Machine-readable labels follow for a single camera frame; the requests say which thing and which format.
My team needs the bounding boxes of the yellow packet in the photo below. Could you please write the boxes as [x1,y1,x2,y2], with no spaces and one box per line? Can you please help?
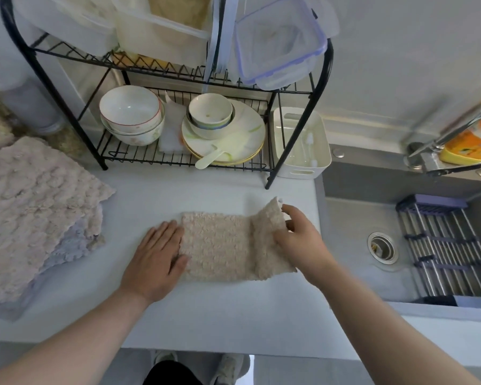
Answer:
[111,51,174,72]

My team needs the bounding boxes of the translucent plastic jar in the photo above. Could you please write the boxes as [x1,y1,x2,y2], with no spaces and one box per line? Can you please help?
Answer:
[0,68,67,135]

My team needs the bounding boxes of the black wire dish rack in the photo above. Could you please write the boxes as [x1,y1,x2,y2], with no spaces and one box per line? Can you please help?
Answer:
[0,0,334,190]

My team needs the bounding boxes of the person's right forearm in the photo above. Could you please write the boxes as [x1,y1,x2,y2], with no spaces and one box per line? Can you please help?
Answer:
[305,261,481,385]

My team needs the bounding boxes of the steel kitchen faucet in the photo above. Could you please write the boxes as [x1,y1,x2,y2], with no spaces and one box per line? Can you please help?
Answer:
[402,98,481,175]

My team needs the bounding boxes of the small cream bowl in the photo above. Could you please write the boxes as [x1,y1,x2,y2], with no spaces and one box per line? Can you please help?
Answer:
[188,93,233,129]

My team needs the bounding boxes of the grey steel sink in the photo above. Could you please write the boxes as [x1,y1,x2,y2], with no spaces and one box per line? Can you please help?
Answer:
[322,144,481,306]

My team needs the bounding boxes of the person's right hand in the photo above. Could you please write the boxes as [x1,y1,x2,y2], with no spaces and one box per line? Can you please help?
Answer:
[273,204,338,288]

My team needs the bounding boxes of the person's white shoe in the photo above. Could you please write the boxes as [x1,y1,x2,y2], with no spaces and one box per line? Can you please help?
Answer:
[150,350,179,370]
[216,353,251,385]

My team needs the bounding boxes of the person's left forearm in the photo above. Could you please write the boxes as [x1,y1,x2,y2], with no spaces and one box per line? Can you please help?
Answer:
[0,288,151,385]

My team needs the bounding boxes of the person's black trousers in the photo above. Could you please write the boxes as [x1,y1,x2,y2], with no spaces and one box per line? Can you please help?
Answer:
[143,360,204,385]

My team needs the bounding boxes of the white plate with green pattern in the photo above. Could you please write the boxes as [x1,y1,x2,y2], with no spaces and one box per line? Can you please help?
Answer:
[181,99,267,163]

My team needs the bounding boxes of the person's white right shoe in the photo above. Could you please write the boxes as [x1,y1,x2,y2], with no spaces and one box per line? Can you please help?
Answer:
[216,353,251,385]

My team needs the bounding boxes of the white plate with yellow rim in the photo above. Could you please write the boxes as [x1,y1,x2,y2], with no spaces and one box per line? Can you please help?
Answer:
[182,134,265,166]

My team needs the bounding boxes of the small beige fluffy cloth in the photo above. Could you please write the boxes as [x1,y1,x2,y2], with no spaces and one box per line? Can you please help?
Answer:
[179,196,298,283]

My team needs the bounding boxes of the white bowl with red rim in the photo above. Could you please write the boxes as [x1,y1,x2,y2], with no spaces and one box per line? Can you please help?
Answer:
[99,85,163,133]

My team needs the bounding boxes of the white bottle brush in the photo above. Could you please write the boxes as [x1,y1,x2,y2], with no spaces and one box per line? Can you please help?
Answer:
[301,131,318,166]

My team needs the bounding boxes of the yellow dish soap bottle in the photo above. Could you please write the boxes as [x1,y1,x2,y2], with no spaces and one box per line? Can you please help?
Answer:
[439,111,481,165]

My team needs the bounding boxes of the roll-up steel drying rack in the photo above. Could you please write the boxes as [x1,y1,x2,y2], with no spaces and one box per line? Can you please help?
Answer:
[395,194,481,299]

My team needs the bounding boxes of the person's white left shoe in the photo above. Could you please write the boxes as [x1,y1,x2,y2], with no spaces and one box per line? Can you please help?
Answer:
[150,350,179,370]

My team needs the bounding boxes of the steel sink drain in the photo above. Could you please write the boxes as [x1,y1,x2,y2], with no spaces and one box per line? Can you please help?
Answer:
[367,232,400,265]

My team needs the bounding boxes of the white sponge cloth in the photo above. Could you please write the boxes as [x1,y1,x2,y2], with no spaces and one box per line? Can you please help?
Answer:
[158,91,187,154]

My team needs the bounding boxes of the clear container with blue lid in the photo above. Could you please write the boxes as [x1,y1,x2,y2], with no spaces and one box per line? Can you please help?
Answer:
[234,0,329,91]

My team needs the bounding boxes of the wide white plastic container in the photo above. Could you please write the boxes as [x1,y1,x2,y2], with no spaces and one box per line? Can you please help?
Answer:
[14,0,119,57]

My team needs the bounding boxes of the white plastic basket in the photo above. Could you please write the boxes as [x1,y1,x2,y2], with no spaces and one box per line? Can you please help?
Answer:
[272,106,332,180]

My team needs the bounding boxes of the white plastic spoon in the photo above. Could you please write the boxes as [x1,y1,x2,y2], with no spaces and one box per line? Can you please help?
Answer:
[194,144,230,170]

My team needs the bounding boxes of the person's left hand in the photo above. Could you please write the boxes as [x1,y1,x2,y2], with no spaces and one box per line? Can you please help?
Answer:
[119,220,190,305]

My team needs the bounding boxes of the white bowl with floral print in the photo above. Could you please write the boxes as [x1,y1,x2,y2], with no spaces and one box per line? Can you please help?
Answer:
[100,101,166,147]

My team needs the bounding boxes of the cream bowl with blue stripe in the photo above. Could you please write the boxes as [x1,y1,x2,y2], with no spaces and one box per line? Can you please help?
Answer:
[185,104,236,141]

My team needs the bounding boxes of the pale blue container lid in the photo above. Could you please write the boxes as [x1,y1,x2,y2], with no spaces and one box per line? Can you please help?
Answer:
[202,0,240,83]

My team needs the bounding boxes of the pale lavender fluffy cloth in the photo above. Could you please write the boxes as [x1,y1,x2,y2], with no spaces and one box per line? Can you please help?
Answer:
[0,204,107,322]

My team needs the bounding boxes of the large beige fluffy cloth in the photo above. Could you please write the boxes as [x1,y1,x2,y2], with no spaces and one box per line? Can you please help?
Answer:
[0,136,116,305]

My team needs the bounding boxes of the tall white plastic container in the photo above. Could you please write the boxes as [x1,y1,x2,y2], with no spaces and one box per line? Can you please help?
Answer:
[111,0,216,69]

